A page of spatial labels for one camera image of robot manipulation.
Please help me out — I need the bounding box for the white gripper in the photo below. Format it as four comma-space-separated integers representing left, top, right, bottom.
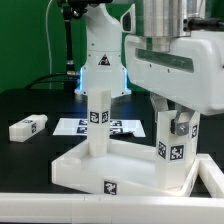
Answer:
125, 31, 224, 136

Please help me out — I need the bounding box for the white desk top tray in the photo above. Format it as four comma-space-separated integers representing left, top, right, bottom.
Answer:
52, 140, 199, 197

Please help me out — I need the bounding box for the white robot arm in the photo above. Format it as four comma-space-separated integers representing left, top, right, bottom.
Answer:
81, 0, 224, 134

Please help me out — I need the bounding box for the white sheet with markers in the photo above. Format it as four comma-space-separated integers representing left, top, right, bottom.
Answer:
53, 118, 145, 137

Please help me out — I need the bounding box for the white right fence bar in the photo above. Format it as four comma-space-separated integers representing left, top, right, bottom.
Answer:
198, 154, 224, 199

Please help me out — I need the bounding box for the white fence bar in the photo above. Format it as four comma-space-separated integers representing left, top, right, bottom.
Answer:
0, 193, 224, 224
198, 154, 224, 199

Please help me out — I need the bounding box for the white front fence bar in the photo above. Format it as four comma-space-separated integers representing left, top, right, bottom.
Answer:
0, 193, 224, 224

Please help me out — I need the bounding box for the black camera cable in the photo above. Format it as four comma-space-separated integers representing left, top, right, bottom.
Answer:
183, 17, 224, 33

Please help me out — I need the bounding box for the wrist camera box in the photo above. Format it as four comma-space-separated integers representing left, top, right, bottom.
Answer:
120, 4, 136, 34

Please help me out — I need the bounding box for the black cable on table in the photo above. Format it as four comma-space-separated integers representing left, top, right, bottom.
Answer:
23, 73, 81, 90

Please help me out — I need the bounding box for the black camera stand pole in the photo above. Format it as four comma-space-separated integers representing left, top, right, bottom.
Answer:
57, 0, 88, 76

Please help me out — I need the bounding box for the white cable behind pole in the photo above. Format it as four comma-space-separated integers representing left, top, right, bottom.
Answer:
45, 0, 54, 90

